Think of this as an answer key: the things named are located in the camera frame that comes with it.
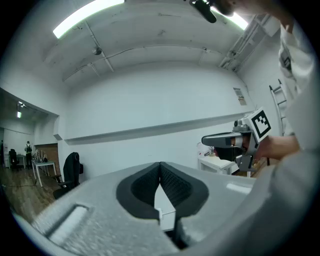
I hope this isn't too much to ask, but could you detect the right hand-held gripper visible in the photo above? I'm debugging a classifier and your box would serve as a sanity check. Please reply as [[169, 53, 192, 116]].
[[201, 106, 272, 173]]

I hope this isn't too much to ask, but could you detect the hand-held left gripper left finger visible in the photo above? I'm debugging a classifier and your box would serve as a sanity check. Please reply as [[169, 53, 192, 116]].
[[13, 161, 181, 256]]

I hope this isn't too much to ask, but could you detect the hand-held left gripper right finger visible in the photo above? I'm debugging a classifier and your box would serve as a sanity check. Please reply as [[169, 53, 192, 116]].
[[159, 161, 256, 252]]

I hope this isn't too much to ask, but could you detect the person's right forearm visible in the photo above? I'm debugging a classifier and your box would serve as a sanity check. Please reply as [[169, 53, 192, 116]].
[[253, 134, 301, 161]]

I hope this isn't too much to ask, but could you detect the white plastic bag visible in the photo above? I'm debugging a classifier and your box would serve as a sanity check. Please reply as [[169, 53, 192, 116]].
[[198, 143, 216, 159]]

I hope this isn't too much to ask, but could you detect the white side table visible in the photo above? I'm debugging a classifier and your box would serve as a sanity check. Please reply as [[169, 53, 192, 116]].
[[198, 156, 238, 176]]

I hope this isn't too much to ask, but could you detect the black chair with jacket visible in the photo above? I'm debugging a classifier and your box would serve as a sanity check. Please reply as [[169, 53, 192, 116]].
[[52, 151, 85, 200]]

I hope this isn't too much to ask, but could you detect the white table with thin legs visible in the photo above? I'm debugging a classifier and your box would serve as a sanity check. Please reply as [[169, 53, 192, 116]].
[[31, 160, 57, 188], [3, 154, 27, 169]]

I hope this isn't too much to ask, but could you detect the metal ladder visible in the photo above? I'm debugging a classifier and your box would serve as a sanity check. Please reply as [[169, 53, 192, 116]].
[[268, 79, 288, 137]]

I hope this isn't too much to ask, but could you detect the person's white shirt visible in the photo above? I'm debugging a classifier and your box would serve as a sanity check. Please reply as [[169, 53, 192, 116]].
[[199, 21, 320, 256]]

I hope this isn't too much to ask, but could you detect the long ceiling tube light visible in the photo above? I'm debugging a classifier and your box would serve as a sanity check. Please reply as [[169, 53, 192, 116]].
[[52, 0, 126, 40], [209, 5, 250, 31]]

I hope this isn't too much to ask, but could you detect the paper wall poster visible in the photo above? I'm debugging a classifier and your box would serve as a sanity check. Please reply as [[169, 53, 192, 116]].
[[232, 87, 248, 107]]

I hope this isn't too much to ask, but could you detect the black head-worn camera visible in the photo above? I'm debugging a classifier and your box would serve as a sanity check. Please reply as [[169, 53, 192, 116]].
[[189, 0, 217, 24]]

